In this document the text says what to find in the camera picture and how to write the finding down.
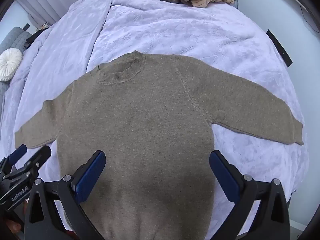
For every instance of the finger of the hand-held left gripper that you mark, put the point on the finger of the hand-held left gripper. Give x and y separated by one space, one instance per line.
18 152
40 156

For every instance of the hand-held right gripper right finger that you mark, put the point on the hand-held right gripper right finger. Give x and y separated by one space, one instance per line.
225 177

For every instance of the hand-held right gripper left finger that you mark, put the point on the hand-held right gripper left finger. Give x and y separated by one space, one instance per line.
91 177

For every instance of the olive knit sweater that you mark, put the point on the olive knit sweater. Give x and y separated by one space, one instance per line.
150 110

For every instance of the person's left hand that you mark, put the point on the person's left hand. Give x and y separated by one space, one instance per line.
15 226

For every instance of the white round pillow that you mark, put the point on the white round pillow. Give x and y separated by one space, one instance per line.
9 63

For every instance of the black object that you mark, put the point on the black object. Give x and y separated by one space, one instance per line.
35 38

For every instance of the grey quilted sofa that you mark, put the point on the grey quilted sofa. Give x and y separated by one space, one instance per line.
12 36

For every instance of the black flat strip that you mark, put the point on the black flat strip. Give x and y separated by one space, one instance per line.
280 48

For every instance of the pale pleated curtain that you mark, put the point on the pale pleated curtain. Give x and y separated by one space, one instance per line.
42 2

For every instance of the lavender plush blanket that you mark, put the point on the lavender plush blanket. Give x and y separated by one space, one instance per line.
175 30

